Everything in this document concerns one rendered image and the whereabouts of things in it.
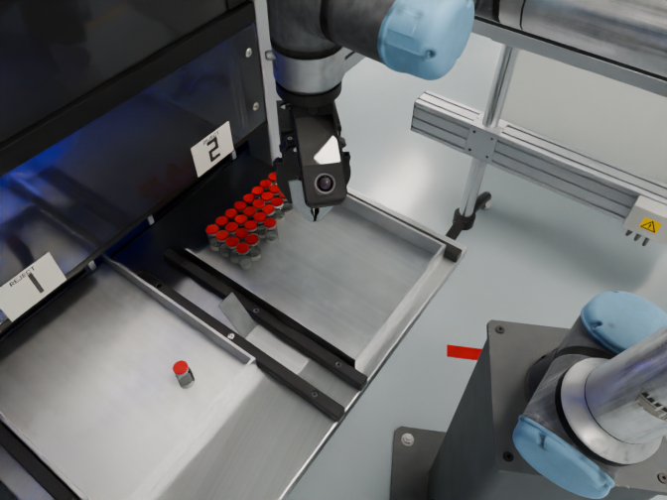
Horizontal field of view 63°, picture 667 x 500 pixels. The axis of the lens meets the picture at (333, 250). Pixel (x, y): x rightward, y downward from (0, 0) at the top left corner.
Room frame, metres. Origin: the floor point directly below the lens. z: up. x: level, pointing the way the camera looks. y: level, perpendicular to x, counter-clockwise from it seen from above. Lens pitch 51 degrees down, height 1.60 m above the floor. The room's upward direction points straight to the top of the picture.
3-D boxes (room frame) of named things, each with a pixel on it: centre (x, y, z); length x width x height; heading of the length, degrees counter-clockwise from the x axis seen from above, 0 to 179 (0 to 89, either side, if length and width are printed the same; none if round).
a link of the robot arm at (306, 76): (0.50, 0.03, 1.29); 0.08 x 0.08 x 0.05
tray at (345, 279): (0.57, 0.03, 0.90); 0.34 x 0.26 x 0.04; 54
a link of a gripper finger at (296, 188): (0.51, 0.04, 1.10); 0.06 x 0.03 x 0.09; 9
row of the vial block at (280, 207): (0.63, 0.12, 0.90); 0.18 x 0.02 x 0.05; 144
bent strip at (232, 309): (0.41, 0.10, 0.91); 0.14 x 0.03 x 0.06; 55
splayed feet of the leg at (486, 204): (1.37, -0.49, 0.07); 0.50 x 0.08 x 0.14; 144
